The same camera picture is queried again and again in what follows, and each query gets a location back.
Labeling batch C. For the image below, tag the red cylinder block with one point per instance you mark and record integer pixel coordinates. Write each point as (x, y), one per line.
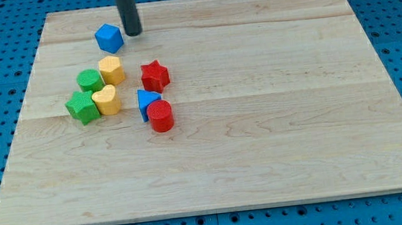
(160, 115)

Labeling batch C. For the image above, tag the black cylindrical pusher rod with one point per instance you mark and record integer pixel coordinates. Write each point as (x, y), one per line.
(129, 17)

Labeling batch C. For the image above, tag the green star block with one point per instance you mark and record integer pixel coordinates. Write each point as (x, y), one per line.
(81, 107)

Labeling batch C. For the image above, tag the blue triangle block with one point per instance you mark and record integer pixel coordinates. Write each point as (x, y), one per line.
(145, 98)

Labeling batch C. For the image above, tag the green cylinder block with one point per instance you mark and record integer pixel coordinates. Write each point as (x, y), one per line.
(90, 80)

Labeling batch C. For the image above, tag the wooden board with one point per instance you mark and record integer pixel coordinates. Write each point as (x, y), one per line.
(275, 103)

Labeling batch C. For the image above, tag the red star block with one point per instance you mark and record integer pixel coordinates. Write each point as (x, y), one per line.
(154, 77)

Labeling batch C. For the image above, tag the blue cube block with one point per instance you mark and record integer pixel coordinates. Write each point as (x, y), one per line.
(109, 38)

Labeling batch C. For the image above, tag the yellow hexagon block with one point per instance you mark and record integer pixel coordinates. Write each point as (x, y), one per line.
(111, 70)

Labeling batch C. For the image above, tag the yellow heart block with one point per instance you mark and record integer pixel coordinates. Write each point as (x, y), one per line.
(107, 100)

